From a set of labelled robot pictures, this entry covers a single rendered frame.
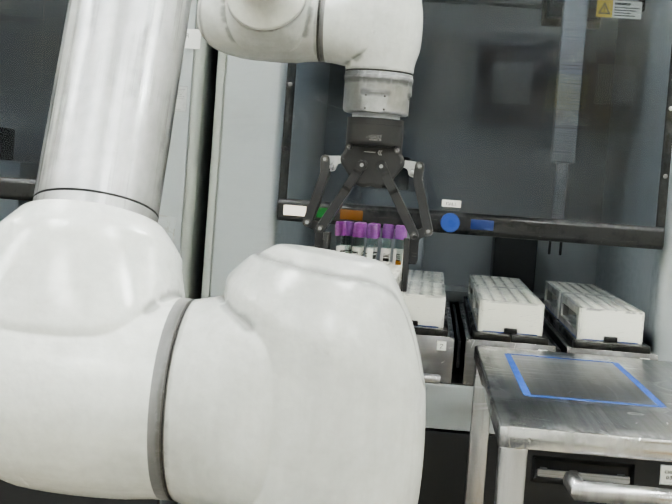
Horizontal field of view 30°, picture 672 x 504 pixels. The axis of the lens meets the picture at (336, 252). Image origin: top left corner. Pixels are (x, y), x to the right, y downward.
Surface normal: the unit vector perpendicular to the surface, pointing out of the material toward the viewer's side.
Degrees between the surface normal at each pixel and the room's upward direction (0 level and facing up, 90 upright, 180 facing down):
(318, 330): 71
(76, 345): 60
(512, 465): 90
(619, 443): 90
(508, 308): 90
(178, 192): 90
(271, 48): 150
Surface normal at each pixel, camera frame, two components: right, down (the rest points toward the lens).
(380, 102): -0.10, 0.04
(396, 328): 0.77, -0.25
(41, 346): -0.04, -0.46
